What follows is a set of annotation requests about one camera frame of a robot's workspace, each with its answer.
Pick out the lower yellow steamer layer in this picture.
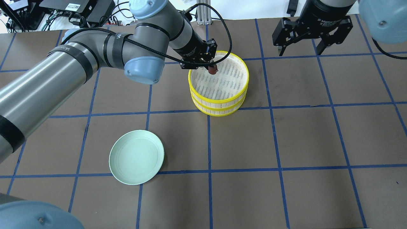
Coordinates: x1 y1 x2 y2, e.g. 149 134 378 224
190 90 247 116

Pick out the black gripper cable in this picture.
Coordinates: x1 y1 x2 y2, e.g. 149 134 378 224
60 3 233 67

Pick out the upper yellow steamer layer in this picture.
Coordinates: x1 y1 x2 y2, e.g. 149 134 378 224
188 53 250 104

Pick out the pale green plate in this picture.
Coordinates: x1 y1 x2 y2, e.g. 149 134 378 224
108 129 164 185

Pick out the brown bun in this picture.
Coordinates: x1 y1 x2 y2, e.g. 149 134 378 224
208 64 218 74

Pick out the brown paper table mat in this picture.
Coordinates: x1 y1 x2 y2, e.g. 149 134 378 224
1 15 407 229

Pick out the yellow steamer layer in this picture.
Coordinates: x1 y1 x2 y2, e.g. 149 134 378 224
190 90 247 116
188 53 250 104

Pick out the aluminium frame post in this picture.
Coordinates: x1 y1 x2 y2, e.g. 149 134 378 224
196 5 212 25

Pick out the black mini computer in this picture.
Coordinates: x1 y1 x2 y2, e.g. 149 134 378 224
39 0 115 27

